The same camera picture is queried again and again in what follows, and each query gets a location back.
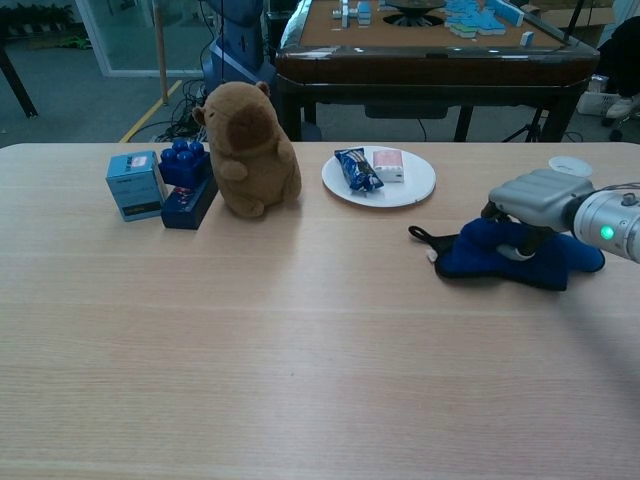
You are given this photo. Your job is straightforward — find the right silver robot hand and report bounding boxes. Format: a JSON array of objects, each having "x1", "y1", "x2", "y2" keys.
[{"x1": 480, "y1": 168, "x2": 596, "y2": 262}]

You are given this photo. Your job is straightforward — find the blue microfiber cloth black trim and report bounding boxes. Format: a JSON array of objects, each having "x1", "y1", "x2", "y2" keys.
[{"x1": 408, "y1": 218, "x2": 606, "y2": 292}]

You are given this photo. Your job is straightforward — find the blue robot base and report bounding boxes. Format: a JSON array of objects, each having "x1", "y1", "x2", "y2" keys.
[{"x1": 201, "y1": 0, "x2": 274, "y2": 106}]

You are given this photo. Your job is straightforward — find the black tripod stand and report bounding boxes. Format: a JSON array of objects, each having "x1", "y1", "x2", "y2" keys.
[{"x1": 501, "y1": 107, "x2": 549, "y2": 144}]

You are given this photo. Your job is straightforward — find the white plastic basket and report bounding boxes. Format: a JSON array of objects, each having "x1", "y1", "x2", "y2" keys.
[{"x1": 576, "y1": 74, "x2": 627, "y2": 118}]

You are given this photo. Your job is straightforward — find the white round plate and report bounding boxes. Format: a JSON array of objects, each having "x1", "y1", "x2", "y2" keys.
[{"x1": 321, "y1": 145, "x2": 437, "y2": 208}]

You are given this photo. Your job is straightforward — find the white pink tissue pack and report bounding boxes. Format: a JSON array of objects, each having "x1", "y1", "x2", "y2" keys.
[{"x1": 371, "y1": 149, "x2": 406, "y2": 185}]

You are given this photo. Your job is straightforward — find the wooden mahjong table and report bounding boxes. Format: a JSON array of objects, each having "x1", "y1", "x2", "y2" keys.
[{"x1": 274, "y1": 0, "x2": 601, "y2": 143}]

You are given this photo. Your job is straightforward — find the blue snack packet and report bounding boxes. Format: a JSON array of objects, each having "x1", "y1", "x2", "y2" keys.
[{"x1": 333, "y1": 147, "x2": 386, "y2": 195}]

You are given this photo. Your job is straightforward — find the brown capybara plush toy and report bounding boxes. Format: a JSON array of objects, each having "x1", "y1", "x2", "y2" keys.
[{"x1": 192, "y1": 81, "x2": 304, "y2": 220}]

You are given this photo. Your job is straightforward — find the dark blue rectangular box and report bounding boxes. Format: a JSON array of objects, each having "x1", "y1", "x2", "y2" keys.
[{"x1": 160, "y1": 174, "x2": 220, "y2": 231}]

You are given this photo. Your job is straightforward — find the blue toy building brick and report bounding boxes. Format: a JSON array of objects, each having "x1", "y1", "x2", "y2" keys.
[{"x1": 158, "y1": 139, "x2": 213, "y2": 189}]

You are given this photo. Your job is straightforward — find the wooden pole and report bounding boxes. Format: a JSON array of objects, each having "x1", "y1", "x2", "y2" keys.
[{"x1": 153, "y1": 0, "x2": 170, "y2": 106}]

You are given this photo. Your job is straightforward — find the light blue cardboard box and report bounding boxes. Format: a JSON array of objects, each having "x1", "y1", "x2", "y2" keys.
[{"x1": 104, "y1": 150, "x2": 168, "y2": 223}]

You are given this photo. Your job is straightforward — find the black table leg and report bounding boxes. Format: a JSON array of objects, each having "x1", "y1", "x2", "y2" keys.
[{"x1": 0, "y1": 44, "x2": 39, "y2": 120}]

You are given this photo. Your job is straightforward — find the white round cable grommet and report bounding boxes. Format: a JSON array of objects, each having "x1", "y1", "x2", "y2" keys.
[{"x1": 547, "y1": 155, "x2": 594, "y2": 178}]

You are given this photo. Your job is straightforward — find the black floor cables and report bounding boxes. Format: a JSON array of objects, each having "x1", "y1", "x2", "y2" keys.
[{"x1": 148, "y1": 79, "x2": 211, "y2": 144}]

